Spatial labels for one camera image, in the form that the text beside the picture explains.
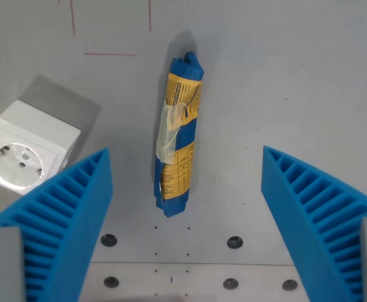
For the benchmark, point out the blue and yellow bag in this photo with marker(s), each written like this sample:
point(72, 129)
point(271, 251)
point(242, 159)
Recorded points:
point(178, 141)

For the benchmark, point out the black table screw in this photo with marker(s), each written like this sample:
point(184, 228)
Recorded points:
point(230, 283)
point(111, 281)
point(289, 284)
point(234, 242)
point(108, 240)

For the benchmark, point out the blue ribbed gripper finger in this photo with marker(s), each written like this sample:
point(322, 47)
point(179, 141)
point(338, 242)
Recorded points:
point(321, 226)
point(61, 220)

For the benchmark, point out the white wall socket box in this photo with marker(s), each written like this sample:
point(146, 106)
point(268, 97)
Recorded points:
point(29, 138)

